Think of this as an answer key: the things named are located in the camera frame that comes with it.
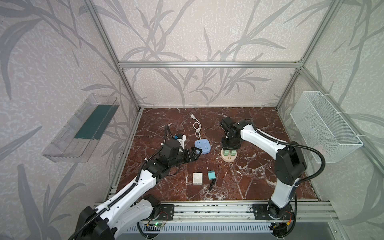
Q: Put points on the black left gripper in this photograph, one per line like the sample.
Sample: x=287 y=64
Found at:
x=192 y=154

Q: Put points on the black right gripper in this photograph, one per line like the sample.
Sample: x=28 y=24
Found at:
x=229 y=145

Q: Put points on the white charger adapter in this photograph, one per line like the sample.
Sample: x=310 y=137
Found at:
x=197 y=178

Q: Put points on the teal charger adapter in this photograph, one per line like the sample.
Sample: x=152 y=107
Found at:
x=211 y=175

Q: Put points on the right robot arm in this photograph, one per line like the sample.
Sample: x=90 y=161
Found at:
x=289 y=159

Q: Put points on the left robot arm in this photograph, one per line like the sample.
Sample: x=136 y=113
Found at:
x=129 y=206

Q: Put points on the blue square power strip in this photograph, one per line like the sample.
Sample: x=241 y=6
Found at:
x=204 y=145

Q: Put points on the pink round power strip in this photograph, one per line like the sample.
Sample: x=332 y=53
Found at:
x=229 y=158

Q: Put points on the right base wiring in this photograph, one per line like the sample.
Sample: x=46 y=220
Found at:
x=282 y=226

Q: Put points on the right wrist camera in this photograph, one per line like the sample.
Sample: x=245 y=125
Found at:
x=227 y=124

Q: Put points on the electronics board with wires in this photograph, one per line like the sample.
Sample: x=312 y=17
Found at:
x=152 y=227

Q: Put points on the white wire mesh basket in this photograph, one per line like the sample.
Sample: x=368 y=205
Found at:
x=323 y=127

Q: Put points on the aluminium front rail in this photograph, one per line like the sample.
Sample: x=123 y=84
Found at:
x=230 y=212

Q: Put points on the clear plastic wall shelf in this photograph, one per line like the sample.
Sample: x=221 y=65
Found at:
x=80 y=136

